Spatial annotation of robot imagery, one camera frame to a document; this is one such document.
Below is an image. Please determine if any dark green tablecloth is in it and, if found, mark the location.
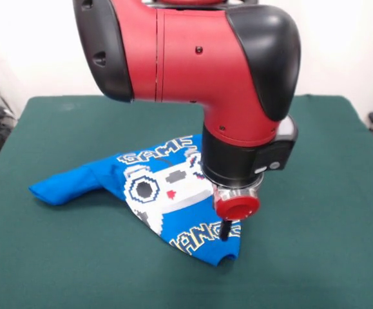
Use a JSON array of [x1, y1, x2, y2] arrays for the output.
[[0, 94, 373, 309]]

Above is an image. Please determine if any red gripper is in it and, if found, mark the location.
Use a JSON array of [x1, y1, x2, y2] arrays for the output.
[[211, 183, 261, 242]]

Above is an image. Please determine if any blue printed t-shirt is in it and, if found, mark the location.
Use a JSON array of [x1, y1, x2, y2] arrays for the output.
[[28, 134, 242, 267]]

